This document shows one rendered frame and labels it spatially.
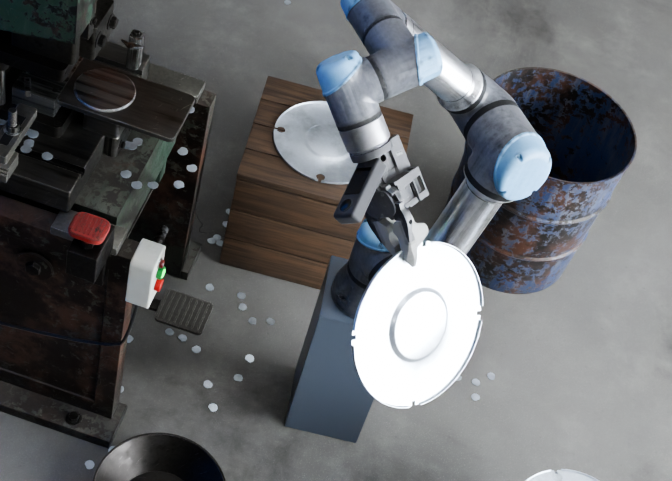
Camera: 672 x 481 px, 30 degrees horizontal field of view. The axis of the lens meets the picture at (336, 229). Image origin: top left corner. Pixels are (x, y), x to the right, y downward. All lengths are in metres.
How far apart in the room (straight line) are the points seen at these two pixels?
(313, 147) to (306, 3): 1.08
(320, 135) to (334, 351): 0.66
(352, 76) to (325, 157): 1.21
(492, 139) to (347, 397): 0.88
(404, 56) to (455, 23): 2.29
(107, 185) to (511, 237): 1.18
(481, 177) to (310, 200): 0.86
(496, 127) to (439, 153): 1.50
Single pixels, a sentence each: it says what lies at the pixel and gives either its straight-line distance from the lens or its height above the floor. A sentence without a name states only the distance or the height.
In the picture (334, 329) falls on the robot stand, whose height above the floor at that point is 0.42.
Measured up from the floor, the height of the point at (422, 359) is 0.88.
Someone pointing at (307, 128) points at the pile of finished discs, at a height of 0.35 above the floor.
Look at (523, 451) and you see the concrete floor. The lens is 3.21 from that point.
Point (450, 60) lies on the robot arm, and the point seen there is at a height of 1.17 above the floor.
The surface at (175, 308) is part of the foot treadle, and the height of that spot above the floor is 0.16.
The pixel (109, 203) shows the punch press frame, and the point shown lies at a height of 0.64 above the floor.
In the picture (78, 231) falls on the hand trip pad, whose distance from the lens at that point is 2.37.
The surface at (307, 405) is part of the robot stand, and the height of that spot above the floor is 0.11.
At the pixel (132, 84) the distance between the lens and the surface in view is 2.62.
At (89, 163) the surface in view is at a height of 0.69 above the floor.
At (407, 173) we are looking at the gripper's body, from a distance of 2.03.
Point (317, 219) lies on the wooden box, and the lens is 3.13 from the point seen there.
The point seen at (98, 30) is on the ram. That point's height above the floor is 0.96.
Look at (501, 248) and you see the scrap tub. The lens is 3.36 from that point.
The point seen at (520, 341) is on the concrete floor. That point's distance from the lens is 3.41.
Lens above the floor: 2.57
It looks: 48 degrees down
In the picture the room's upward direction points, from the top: 17 degrees clockwise
